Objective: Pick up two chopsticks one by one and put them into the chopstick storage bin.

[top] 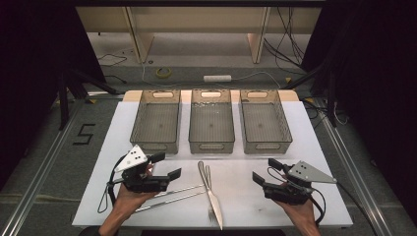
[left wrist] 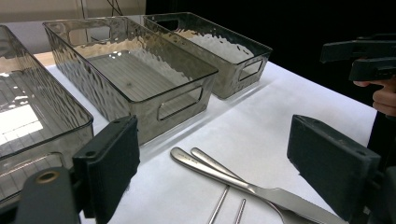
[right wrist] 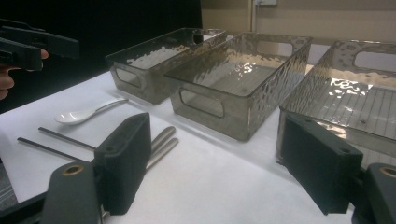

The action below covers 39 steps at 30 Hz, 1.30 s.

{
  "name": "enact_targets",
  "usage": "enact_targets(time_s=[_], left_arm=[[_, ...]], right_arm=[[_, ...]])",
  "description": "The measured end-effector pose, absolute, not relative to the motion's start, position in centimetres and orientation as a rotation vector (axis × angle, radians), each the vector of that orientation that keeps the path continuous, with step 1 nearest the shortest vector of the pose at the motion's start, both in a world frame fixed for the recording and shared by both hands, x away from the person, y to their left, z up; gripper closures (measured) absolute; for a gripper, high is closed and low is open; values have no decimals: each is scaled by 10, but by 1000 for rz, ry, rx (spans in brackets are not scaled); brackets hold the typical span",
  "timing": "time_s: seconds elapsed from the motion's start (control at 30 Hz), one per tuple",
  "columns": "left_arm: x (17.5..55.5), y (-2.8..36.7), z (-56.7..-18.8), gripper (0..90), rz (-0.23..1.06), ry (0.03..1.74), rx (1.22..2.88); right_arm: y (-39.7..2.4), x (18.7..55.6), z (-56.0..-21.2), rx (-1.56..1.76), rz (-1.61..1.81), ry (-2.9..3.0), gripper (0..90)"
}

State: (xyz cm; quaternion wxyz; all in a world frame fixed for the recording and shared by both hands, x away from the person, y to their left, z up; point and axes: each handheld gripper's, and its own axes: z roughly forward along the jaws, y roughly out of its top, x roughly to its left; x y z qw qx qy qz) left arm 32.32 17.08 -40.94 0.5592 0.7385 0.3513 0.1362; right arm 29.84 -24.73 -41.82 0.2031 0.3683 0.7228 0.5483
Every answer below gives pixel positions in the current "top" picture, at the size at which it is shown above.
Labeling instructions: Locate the white power strip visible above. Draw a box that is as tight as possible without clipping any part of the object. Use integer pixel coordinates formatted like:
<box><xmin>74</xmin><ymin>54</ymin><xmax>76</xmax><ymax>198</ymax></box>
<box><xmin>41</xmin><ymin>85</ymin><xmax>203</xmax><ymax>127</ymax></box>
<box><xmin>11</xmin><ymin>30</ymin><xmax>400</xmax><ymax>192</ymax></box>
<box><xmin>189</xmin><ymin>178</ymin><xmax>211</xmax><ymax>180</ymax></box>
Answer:
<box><xmin>203</xmin><ymin>74</ymin><xmax>233</xmax><ymax>84</ymax></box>

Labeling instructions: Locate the thin black floor cable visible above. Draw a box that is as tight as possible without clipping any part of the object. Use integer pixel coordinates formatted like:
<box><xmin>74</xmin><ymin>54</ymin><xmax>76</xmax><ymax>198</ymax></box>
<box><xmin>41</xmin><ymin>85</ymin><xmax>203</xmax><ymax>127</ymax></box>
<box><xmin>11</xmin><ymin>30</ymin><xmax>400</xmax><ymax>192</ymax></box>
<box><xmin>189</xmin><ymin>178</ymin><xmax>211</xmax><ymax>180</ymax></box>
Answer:
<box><xmin>96</xmin><ymin>52</ymin><xmax>129</xmax><ymax>86</ymax></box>

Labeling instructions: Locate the smoky transparent plastic bin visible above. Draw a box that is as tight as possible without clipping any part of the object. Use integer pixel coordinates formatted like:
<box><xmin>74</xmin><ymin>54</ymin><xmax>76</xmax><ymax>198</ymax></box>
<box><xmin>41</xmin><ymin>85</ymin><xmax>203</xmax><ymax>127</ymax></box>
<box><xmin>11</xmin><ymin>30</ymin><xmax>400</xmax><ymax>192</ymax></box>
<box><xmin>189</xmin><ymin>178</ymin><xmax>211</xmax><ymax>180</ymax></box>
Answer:
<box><xmin>188</xmin><ymin>88</ymin><xmax>236</xmax><ymax>154</ymax></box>
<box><xmin>239</xmin><ymin>88</ymin><xmax>294</xmax><ymax>155</ymax></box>
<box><xmin>129</xmin><ymin>88</ymin><xmax>182</xmax><ymax>155</ymax></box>

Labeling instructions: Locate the yellow tape roll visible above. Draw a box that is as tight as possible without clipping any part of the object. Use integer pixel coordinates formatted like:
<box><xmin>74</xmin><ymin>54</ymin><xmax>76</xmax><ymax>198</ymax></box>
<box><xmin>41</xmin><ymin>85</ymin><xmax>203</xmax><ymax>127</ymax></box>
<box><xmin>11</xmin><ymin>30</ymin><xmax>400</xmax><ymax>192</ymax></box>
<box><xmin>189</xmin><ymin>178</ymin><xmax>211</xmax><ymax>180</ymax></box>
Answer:
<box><xmin>154</xmin><ymin>66</ymin><xmax>173</xmax><ymax>80</ymax></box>

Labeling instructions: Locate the white table mat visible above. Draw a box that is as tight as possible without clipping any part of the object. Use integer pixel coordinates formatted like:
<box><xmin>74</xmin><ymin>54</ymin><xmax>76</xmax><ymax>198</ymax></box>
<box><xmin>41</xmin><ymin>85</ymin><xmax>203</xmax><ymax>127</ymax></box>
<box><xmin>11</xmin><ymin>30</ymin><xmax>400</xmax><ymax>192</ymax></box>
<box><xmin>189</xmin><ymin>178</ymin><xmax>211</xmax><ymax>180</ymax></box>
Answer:
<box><xmin>72</xmin><ymin>100</ymin><xmax>354</xmax><ymax>229</ymax></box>

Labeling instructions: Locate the aluminium floor rail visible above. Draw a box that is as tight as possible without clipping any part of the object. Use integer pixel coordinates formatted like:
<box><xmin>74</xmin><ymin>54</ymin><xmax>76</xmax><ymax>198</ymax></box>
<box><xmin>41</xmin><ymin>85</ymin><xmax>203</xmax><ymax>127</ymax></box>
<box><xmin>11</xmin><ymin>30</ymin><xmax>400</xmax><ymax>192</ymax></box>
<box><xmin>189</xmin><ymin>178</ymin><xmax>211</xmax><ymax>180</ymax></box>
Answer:
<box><xmin>313</xmin><ymin>97</ymin><xmax>394</xmax><ymax>236</ymax></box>
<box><xmin>0</xmin><ymin>97</ymin><xmax>86</xmax><ymax>236</ymax></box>

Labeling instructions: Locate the white power strip cable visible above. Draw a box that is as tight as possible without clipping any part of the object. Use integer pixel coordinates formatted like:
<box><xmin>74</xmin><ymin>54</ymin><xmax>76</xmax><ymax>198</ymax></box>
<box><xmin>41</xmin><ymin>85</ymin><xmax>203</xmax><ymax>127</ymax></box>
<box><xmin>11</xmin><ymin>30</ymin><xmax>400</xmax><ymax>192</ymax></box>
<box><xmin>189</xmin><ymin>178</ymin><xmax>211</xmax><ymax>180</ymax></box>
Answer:
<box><xmin>141</xmin><ymin>60</ymin><xmax>283</xmax><ymax>90</ymax></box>

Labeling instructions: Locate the dark curtain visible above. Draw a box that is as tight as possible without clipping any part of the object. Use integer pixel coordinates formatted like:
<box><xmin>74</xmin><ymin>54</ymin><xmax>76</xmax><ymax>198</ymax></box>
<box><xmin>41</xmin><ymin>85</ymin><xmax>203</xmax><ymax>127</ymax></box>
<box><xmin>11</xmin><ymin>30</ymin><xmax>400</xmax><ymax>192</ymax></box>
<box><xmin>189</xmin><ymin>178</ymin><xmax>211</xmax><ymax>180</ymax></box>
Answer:
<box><xmin>0</xmin><ymin>0</ymin><xmax>108</xmax><ymax>191</ymax></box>
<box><xmin>300</xmin><ymin>0</ymin><xmax>417</xmax><ymax>227</ymax></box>

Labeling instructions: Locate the metal table knife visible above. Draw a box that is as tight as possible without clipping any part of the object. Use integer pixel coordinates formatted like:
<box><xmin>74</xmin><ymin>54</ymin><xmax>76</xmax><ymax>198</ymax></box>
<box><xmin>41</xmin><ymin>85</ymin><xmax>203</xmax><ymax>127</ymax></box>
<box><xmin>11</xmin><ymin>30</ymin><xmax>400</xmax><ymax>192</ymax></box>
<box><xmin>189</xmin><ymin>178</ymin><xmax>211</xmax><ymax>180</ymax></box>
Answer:
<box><xmin>197</xmin><ymin>160</ymin><xmax>224</xmax><ymax>231</ymax></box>

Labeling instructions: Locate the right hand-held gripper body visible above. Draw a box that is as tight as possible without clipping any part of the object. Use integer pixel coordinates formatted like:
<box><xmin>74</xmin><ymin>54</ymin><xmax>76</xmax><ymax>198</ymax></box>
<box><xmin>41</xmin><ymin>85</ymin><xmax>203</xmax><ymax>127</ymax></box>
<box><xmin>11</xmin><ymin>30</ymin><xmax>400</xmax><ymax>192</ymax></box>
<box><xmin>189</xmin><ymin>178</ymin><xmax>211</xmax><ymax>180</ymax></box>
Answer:
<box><xmin>262</xmin><ymin>159</ymin><xmax>338</xmax><ymax>207</ymax></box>

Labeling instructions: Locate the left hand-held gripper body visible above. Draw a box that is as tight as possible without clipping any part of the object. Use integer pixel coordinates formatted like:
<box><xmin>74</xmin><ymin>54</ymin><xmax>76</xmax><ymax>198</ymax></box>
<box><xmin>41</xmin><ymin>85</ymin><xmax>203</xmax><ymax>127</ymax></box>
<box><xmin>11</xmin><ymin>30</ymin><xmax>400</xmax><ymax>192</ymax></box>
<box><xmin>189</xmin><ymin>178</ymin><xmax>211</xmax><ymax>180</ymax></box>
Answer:
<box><xmin>114</xmin><ymin>145</ymin><xmax>170</xmax><ymax>194</ymax></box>

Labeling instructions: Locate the bundle of black cables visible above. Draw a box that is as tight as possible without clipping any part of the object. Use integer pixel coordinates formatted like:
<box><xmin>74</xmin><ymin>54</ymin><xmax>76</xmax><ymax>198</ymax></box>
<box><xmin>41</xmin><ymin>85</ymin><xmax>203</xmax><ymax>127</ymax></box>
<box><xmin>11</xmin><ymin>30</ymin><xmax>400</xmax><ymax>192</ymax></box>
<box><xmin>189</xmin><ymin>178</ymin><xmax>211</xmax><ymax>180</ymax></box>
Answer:
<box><xmin>263</xmin><ymin>6</ymin><xmax>307</xmax><ymax>76</ymax></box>

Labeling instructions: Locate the black metal stand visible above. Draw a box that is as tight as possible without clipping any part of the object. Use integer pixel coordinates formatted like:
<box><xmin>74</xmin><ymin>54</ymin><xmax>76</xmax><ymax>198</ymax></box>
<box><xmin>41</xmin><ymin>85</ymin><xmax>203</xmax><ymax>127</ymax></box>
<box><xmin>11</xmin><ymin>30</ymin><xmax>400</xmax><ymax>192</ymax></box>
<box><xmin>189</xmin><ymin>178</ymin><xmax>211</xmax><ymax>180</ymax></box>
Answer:
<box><xmin>280</xmin><ymin>61</ymin><xmax>339</xmax><ymax>128</ymax></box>
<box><xmin>57</xmin><ymin>67</ymin><xmax>121</xmax><ymax>132</ymax></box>

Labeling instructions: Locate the person's left hand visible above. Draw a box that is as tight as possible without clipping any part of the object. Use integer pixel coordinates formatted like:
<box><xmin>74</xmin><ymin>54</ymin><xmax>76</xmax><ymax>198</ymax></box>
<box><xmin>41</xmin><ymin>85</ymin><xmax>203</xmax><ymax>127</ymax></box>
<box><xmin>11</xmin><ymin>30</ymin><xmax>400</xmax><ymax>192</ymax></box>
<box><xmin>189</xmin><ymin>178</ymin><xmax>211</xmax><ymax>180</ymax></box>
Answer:
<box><xmin>111</xmin><ymin>163</ymin><xmax>160</xmax><ymax>221</ymax></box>

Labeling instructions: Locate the beige wooden shelf unit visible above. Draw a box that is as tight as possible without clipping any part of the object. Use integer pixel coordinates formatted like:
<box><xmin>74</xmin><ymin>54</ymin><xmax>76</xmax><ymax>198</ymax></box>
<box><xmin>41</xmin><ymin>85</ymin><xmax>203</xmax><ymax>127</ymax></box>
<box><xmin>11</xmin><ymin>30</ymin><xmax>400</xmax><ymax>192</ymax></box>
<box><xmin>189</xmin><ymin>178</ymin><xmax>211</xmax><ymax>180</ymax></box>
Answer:
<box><xmin>76</xmin><ymin>6</ymin><xmax>323</xmax><ymax>65</ymax></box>

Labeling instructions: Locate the thin grey cord loop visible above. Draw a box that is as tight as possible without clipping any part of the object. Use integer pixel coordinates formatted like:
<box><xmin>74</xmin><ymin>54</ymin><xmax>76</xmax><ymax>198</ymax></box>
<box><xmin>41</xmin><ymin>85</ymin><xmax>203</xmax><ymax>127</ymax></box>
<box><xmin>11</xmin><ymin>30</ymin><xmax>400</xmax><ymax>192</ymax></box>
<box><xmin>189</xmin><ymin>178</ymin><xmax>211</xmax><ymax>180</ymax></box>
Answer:
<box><xmin>96</xmin><ymin>181</ymin><xmax>114</xmax><ymax>214</ymax></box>

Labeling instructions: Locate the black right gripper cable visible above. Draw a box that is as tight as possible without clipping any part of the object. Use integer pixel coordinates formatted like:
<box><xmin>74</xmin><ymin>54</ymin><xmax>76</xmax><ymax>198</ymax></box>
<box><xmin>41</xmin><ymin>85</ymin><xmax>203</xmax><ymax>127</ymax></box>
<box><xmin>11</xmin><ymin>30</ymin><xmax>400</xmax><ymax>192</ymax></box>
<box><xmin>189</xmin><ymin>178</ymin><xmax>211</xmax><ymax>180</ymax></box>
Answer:
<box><xmin>267</xmin><ymin>166</ymin><xmax>328</xmax><ymax>227</ymax></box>

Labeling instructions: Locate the metal fork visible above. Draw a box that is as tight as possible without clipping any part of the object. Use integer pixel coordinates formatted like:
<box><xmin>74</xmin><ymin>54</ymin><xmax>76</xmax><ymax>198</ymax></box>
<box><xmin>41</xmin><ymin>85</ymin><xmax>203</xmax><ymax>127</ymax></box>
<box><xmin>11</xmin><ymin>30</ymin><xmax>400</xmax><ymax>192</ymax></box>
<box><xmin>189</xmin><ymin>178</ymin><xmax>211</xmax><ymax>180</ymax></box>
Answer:
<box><xmin>204</xmin><ymin>164</ymin><xmax>218</xmax><ymax>223</ymax></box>

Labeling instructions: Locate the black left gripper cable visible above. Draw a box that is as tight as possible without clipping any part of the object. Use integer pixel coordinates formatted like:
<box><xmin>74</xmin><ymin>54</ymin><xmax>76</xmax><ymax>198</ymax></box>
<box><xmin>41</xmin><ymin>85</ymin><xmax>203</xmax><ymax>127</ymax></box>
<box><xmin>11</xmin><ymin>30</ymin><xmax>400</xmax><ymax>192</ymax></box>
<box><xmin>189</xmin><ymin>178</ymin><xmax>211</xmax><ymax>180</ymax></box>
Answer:
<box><xmin>107</xmin><ymin>159</ymin><xmax>127</xmax><ymax>207</ymax></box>

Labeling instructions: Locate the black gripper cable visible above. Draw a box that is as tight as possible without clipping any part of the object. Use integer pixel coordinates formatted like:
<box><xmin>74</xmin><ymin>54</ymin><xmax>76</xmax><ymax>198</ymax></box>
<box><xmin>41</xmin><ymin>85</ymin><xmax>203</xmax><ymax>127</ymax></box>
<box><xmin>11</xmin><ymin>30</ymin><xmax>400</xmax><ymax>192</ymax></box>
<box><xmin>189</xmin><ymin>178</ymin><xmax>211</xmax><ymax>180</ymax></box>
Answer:
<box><xmin>267</xmin><ymin>166</ymin><xmax>328</xmax><ymax>227</ymax></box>
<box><xmin>107</xmin><ymin>159</ymin><xmax>127</xmax><ymax>207</ymax></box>

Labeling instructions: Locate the person's right hand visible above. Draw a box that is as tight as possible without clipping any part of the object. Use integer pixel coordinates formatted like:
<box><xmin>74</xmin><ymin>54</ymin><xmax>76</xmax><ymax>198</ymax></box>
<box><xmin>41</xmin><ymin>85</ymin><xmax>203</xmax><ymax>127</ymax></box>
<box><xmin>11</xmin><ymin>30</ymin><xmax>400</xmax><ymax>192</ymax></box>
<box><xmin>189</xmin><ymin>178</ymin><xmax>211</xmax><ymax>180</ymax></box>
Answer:
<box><xmin>277</xmin><ymin>182</ymin><xmax>321</xmax><ymax>230</ymax></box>

